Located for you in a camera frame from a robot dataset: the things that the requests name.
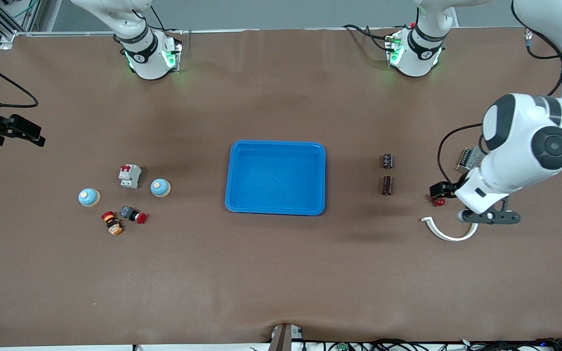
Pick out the light blue bell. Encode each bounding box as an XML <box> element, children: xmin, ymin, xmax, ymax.
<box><xmin>150</xmin><ymin>178</ymin><xmax>172</xmax><ymax>198</ymax></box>
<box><xmin>78</xmin><ymin>188</ymin><xmax>101</xmax><ymax>208</ymax></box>

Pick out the metal mesh power supply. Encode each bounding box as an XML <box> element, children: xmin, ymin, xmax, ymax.
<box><xmin>456</xmin><ymin>146</ymin><xmax>489</xmax><ymax>171</ymax></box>

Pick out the white red circuit breaker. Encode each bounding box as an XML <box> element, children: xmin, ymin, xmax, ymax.
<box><xmin>119</xmin><ymin>164</ymin><xmax>142</xmax><ymax>189</ymax></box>

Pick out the red orange push button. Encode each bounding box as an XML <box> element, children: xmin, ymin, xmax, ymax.
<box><xmin>101</xmin><ymin>211</ymin><xmax>124</xmax><ymax>236</ymax></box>

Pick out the red emergency stop button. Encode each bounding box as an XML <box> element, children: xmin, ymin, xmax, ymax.
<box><xmin>120</xmin><ymin>206</ymin><xmax>147</xmax><ymax>224</ymax></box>

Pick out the blue plastic tray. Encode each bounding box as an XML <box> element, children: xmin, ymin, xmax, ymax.
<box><xmin>225</xmin><ymin>140</ymin><xmax>326</xmax><ymax>216</ymax></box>

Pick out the white half-ring pipe clamp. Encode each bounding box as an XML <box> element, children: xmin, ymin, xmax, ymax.
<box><xmin>421</xmin><ymin>216</ymin><xmax>479</xmax><ymax>242</ymax></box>

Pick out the aluminium frame post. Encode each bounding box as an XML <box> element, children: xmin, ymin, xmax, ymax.
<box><xmin>0</xmin><ymin>0</ymin><xmax>42</xmax><ymax>49</ymax></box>

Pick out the green cable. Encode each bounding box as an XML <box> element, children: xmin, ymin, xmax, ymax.
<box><xmin>12</xmin><ymin>0</ymin><xmax>40</xmax><ymax>19</ymax></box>

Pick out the black cables bundle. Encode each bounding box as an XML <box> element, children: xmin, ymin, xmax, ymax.
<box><xmin>249</xmin><ymin>338</ymin><xmax>562</xmax><ymax>351</ymax></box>

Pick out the black right base cable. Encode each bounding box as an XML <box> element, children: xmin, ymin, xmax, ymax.
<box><xmin>148</xmin><ymin>4</ymin><xmax>184</xmax><ymax>36</ymax></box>

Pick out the black base cable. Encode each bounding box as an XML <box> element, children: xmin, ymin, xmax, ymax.
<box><xmin>148</xmin><ymin>4</ymin><xmax>184</xmax><ymax>36</ymax></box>
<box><xmin>342</xmin><ymin>23</ymin><xmax>394</xmax><ymax>52</ymax></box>

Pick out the black left base cable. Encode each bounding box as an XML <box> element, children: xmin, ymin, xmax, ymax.
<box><xmin>342</xmin><ymin>23</ymin><xmax>394</xmax><ymax>52</ymax></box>

